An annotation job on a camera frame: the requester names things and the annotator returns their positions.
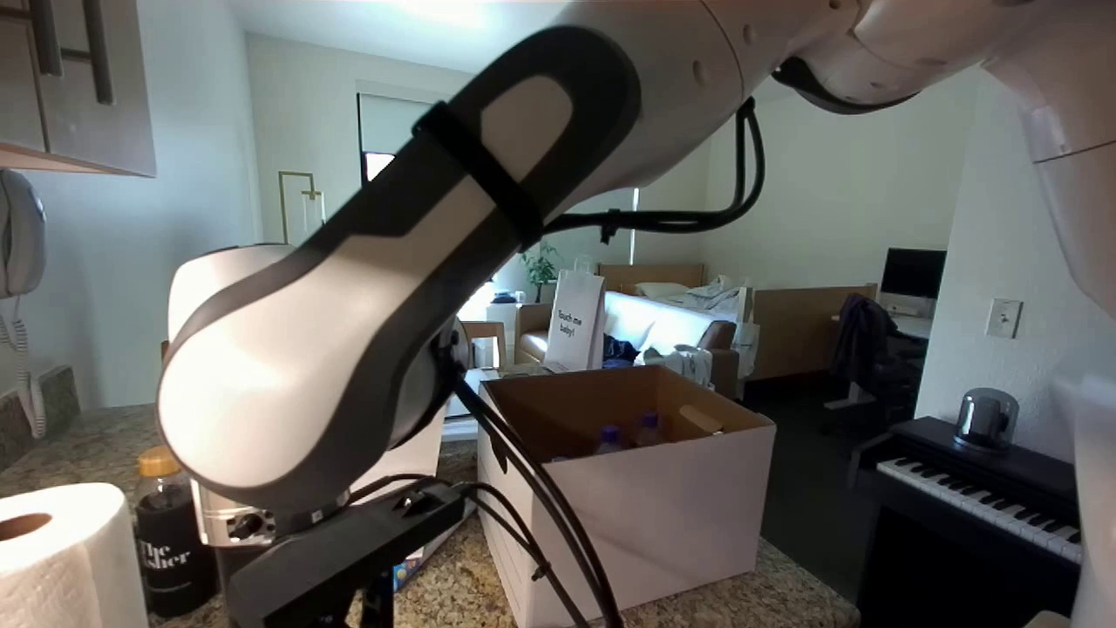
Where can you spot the green potted plant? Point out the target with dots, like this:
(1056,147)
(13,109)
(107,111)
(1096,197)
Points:
(539,272)

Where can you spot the pale covered window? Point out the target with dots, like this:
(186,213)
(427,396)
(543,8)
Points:
(581,246)

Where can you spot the dark jar with tan lid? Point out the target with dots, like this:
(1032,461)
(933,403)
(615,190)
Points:
(170,559)

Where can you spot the silver desktop computer monitor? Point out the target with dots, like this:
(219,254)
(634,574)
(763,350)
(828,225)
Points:
(911,272)

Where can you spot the black digital piano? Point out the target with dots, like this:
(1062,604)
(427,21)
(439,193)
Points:
(965,524)

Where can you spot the thin metal frame stand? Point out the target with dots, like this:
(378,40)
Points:
(282,209)

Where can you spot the white cardboard storage box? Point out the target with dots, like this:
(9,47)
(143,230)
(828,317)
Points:
(673,510)

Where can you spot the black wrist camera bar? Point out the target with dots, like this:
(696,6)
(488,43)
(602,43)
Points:
(337,545)

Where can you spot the black office chair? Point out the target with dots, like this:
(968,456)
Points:
(878,350)

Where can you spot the black framed window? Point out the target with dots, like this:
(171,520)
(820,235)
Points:
(378,169)

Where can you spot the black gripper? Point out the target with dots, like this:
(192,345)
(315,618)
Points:
(368,613)

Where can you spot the white bag with black text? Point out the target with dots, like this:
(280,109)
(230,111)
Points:
(574,326)

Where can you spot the white roller blind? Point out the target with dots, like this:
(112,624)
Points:
(387,122)

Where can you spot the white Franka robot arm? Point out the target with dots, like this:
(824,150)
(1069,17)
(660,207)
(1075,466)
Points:
(291,372)

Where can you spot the white wall outlet plate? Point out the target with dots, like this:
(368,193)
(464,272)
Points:
(1002,317)

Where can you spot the wooden desk panel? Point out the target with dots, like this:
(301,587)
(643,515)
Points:
(808,333)

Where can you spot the white paper towel roll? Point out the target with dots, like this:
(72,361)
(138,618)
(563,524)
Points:
(72,568)

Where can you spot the silver round speaker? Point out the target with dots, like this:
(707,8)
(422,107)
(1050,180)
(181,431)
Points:
(985,417)

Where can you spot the white bedding pile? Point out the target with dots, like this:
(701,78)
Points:
(681,333)

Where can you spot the wooden upper kitchen cabinet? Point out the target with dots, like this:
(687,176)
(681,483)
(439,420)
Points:
(72,81)

